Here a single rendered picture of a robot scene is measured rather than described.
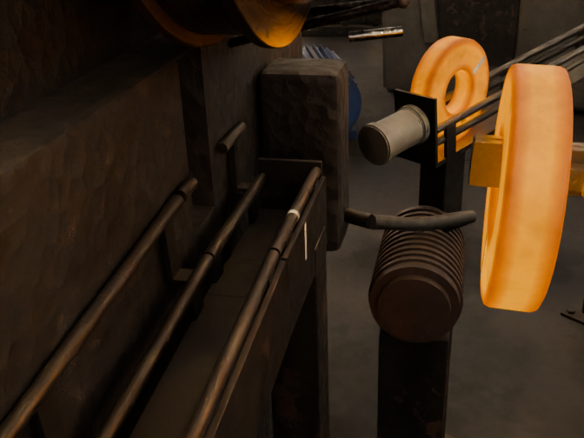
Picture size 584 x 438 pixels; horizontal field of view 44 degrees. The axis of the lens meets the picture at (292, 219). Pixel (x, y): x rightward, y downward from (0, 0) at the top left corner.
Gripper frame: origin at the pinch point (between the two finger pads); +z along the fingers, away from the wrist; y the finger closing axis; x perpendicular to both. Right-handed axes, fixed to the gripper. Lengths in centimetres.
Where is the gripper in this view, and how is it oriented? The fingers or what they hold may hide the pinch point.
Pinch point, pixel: (527, 163)
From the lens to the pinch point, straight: 48.6
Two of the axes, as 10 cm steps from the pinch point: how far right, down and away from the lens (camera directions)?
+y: 2.2, -4.4, 8.7
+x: 0.1, -8.9, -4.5
